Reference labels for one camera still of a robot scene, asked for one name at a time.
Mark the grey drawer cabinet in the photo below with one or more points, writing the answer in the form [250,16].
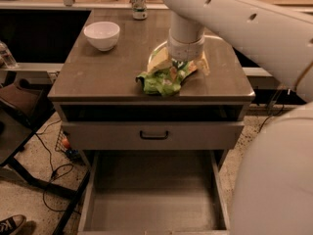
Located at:
[119,100]

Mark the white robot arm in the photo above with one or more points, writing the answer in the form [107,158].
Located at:
[274,188]

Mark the white ceramic bowl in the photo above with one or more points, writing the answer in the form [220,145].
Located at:
[102,35]

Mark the clear plastic water bottle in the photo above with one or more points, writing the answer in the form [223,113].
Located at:
[7,56]

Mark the white green soda can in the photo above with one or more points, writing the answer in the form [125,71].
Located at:
[139,9]

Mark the closed drawer with black handle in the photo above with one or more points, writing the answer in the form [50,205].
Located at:
[143,136]

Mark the wire basket with balls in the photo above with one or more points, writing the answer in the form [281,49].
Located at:
[63,146]

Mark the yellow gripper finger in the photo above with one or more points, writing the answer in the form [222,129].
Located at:
[159,61]
[202,65]

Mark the green rice chip bag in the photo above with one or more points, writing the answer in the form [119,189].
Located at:
[166,82]

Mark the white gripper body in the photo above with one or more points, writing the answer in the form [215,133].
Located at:
[186,50]

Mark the black white sneaker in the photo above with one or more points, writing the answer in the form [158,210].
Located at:
[12,225]

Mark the dark side table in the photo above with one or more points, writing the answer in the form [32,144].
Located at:
[24,108]

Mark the open grey bottom drawer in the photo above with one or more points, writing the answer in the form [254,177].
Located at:
[154,193]

